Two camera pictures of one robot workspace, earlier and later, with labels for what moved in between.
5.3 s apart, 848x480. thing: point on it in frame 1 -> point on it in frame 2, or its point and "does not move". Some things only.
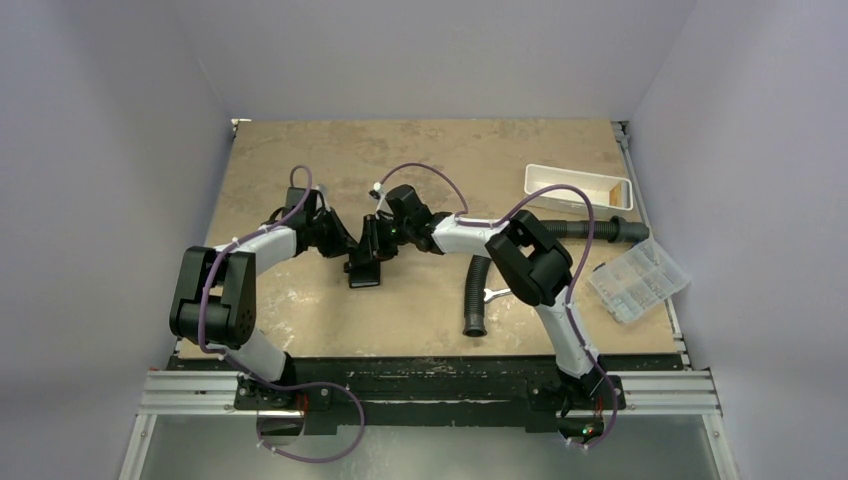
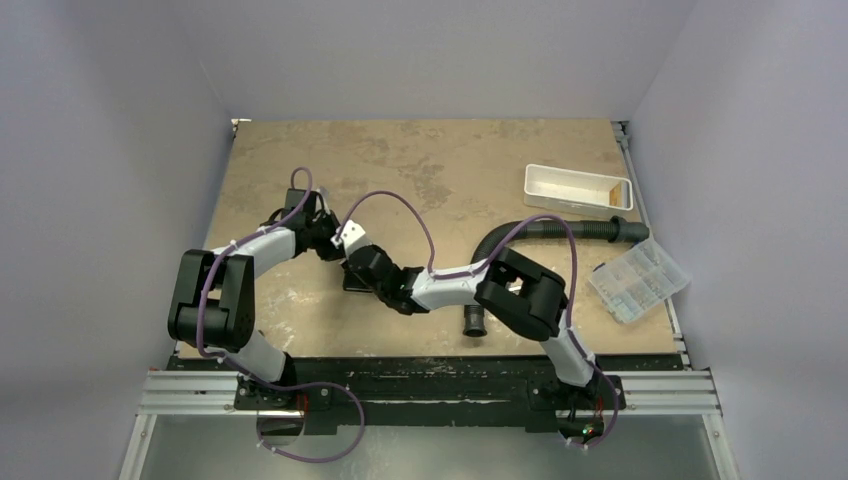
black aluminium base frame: (416, 394) does not move
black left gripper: (341, 243) does not move
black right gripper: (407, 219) -> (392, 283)
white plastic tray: (609, 195) does not move
